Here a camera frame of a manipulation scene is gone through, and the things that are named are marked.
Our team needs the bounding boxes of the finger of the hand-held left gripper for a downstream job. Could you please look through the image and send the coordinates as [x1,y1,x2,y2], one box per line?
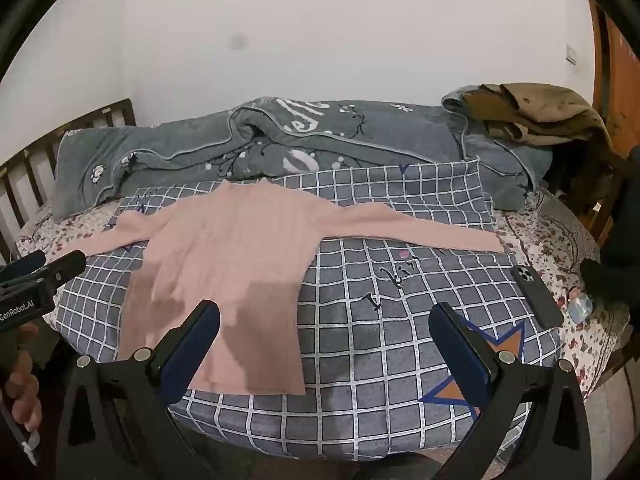
[15,250,87,293]
[0,250,47,283]

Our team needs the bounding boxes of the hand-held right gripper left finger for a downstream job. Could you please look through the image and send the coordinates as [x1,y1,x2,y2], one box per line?
[56,300,221,480]

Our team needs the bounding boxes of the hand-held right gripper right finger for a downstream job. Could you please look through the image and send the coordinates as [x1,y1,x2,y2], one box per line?
[429,301,591,480]

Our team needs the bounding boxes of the pink ribbed sweater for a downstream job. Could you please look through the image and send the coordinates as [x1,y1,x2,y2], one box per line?
[75,178,506,396]

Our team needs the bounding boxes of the brown clothes pile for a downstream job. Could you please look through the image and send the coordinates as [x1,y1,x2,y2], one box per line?
[462,82,613,148]

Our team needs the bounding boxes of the person's left hand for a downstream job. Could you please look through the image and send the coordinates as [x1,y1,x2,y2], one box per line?
[0,322,42,433]

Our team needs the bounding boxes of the grey checked blanket with stars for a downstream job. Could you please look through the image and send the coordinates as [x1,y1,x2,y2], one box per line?
[52,157,561,461]

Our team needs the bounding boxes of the black smartphone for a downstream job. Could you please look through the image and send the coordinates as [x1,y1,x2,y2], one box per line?
[511,265,566,330]

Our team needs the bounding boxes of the dark wooden headboard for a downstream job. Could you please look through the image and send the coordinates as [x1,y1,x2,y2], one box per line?
[0,98,138,263]

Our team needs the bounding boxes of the small clear plastic packet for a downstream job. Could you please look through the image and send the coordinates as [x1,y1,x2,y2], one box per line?
[567,290,595,325]

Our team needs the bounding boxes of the floral bed sheet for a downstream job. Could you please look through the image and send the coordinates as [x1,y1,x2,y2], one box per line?
[15,187,631,401]

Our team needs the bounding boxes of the grey-green printed quilt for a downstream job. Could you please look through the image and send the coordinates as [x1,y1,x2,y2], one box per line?
[52,92,553,223]

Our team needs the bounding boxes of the dark wooden footboard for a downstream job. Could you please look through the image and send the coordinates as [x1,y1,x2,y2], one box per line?
[545,145,631,246]

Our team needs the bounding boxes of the wooden furniture edge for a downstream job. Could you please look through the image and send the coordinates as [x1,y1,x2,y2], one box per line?
[587,0,640,161]

